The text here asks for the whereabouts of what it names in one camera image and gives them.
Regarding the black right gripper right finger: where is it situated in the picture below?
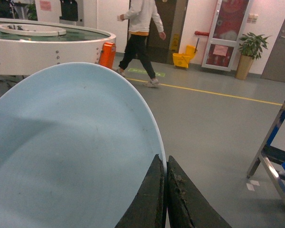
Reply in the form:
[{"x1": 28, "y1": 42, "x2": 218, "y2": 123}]
[{"x1": 167, "y1": 156, "x2": 231, "y2": 228}]

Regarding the white round carousel machine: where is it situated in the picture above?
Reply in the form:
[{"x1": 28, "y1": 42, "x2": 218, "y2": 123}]
[{"x1": 0, "y1": 18, "x2": 116, "y2": 76}]

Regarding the light blue round plate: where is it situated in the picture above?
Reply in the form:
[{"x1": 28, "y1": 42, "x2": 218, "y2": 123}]
[{"x1": 0, "y1": 63, "x2": 167, "y2": 228}]

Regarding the fire hose cabinet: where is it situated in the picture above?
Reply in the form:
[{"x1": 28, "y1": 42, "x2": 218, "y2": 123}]
[{"x1": 201, "y1": 0, "x2": 252, "y2": 71}]

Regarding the yellow mop bucket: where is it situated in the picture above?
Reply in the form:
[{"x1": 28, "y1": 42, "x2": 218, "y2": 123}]
[{"x1": 172, "y1": 38, "x2": 199, "y2": 68}]

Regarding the steel shelf rack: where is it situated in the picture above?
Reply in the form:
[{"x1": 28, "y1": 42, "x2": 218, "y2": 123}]
[{"x1": 246, "y1": 101, "x2": 285, "y2": 205}]

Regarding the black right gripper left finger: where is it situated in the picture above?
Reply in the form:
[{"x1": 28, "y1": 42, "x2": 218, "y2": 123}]
[{"x1": 116, "y1": 155, "x2": 165, "y2": 228}]

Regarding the orange motor cover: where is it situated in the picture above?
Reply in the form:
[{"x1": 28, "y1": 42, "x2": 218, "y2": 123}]
[{"x1": 99, "y1": 42, "x2": 116, "y2": 69}]

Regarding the potted green plant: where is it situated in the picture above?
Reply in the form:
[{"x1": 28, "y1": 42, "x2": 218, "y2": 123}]
[{"x1": 235, "y1": 32, "x2": 270, "y2": 80}]

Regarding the yellow wet floor sign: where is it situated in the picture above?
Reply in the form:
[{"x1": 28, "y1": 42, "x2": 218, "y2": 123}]
[{"x1": 170, "y1": 33, "x2": 180, "y2": 51}]

